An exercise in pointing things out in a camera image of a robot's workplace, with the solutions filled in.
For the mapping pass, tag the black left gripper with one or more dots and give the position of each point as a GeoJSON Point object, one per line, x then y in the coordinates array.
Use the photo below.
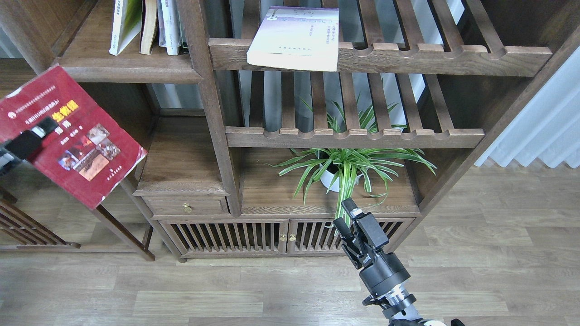
{"type": "Point", "coordinates": [24, 145]}

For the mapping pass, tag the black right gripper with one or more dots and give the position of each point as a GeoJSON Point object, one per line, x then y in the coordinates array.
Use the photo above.
{"type": "Point", "coordinates": [383, 274]}

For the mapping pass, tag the red paperback book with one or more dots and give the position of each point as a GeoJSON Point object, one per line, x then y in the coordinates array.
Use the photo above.
{"type": "Point", "coordinates": [88, 154]}

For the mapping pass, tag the yellow green paperback book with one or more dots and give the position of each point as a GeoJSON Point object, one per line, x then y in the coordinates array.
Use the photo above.
{"type": "Point", "coordinates": [127, 17]}

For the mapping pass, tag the white lavender paperback book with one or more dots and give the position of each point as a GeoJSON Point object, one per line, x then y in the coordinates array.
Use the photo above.
{"type": "Point", "coordinates": [297, 38]}

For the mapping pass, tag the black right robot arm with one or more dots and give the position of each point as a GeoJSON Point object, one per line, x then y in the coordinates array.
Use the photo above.
{"type": "Point", "coordinates": [404, 313]}

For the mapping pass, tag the white plant pot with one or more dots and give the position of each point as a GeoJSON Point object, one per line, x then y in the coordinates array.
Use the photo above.
{"type": "Point", "coordinates": [332, 181]}

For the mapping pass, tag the green spider plant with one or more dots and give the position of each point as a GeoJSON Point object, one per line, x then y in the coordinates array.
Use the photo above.
{"type": "Point", "coordinates": [349, 164]}

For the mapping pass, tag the dark wooden bookshelf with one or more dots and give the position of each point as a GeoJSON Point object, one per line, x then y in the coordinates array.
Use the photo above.
{"type": "Point", "coordinates": [409, 75]}

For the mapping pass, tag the brass drawer knob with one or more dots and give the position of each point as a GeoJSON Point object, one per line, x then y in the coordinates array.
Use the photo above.
{"type": "Point", "coordinates": [187, 208]}

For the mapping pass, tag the white upright book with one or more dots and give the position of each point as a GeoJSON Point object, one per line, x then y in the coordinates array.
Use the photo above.
{"type": "Point", "coordinates": [169, 24]}

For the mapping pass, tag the dark green upright book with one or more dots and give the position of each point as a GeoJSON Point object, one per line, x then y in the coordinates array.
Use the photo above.
{"type": "Point", "coordinates": [184, 46]}

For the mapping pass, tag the tan upright book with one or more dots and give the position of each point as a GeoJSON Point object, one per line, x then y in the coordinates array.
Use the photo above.
{"type": "Point", "coordinates": [148, 26]}

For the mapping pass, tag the white curtain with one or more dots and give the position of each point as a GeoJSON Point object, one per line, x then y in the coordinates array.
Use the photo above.
{"type": "Point", "coordinates": [548, 128]}

